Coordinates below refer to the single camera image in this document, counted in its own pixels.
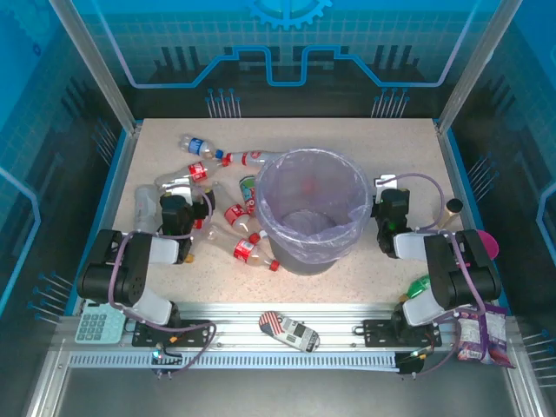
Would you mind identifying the small black electronics board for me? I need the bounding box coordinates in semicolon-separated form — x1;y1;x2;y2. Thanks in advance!
395;347;426;379
150;345;184;380

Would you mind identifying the flag print pencil case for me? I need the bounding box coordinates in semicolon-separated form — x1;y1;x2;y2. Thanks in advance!
258;310;321;354

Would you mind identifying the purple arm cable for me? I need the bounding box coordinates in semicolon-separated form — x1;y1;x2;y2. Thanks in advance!
376;172;488;375
108;184;218;375

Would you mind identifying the aluminium mounting rail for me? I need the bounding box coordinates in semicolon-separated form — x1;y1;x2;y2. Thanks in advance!
54;301;518;354

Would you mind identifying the pink round plastic item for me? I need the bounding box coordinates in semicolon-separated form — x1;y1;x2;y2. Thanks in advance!
475;229;500;261

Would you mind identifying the green plastic bottle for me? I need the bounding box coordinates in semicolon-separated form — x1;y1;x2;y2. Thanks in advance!
398;274;434;304

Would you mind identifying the white slotted cable duct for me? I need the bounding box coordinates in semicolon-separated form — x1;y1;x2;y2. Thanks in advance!
68;350;400;370

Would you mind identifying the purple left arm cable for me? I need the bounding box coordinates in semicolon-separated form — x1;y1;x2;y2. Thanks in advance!
108;184;218;375

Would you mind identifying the purple snack bag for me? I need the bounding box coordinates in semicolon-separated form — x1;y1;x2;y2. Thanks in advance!
455;303;518;369

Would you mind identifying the blue label plastic bottle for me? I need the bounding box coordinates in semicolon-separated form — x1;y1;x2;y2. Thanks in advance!
178;134;225;159

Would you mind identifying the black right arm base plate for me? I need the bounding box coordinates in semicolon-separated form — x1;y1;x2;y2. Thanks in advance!
361;319;443;348

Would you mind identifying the aluminium frame post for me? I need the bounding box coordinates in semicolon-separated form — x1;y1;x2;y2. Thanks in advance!
435;0;525;136
47;0;142;134

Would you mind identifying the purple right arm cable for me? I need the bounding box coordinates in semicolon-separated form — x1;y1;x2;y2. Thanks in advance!
376;172;488;375

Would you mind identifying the green and red drink bottle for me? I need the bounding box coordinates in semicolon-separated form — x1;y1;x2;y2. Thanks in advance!
239;175;261;214

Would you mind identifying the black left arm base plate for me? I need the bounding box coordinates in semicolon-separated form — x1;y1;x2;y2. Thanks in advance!
131;319;213;348

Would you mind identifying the large clear plastic bottle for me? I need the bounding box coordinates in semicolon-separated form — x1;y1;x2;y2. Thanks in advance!
132;184;164;234

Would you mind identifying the pale green calculator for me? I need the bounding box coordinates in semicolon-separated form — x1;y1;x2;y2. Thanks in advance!
74;301;128;345

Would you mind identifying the grey mesh waste bin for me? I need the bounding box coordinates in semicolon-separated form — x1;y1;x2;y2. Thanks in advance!
255;148;374;275

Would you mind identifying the wooden brush with black head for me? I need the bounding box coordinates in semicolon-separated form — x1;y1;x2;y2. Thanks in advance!
438;198;464;230

